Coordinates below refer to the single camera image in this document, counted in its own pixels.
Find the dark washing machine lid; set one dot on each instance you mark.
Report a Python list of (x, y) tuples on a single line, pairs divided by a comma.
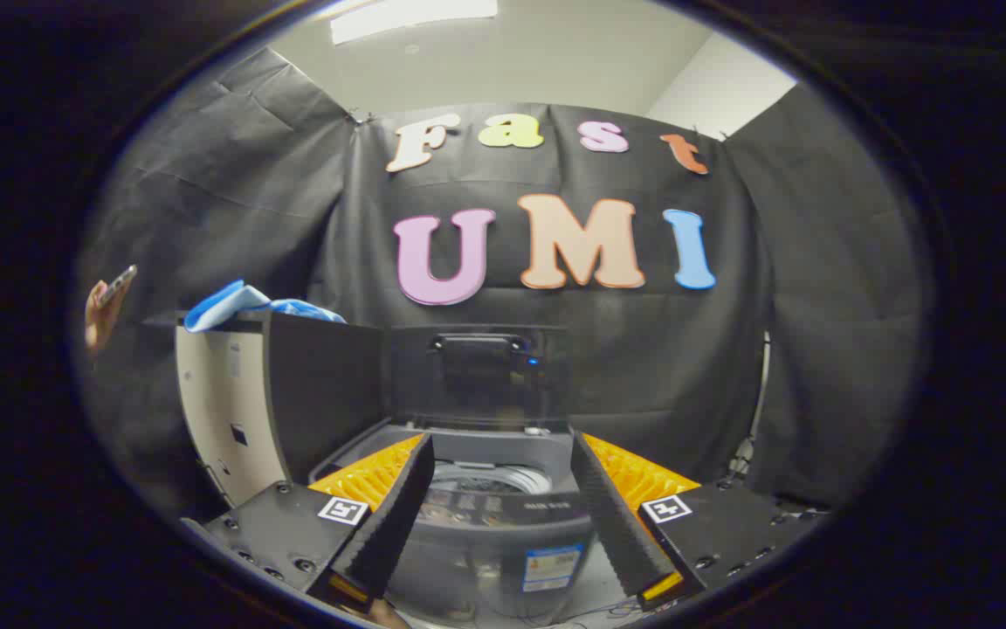
[(477, 376)]

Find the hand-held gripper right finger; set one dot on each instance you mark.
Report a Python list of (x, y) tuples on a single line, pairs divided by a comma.
[(612, 515)]

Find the grey washing machine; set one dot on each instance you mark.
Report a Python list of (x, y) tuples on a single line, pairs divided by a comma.
[(485, 550)]

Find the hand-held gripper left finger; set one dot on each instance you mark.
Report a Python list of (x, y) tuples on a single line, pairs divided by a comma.
[(389, 515)]

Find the black and cream cabinet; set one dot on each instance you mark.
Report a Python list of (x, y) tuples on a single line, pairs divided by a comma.
[(324, 393)]

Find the blue cloth garment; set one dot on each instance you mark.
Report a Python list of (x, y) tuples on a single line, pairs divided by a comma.
[(237, 301)]

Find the silver smartphone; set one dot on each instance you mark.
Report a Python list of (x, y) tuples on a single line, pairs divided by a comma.
[(119, 281)]

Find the black backdrop cloth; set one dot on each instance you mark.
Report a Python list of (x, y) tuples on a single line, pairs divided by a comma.
[(608, 349)]

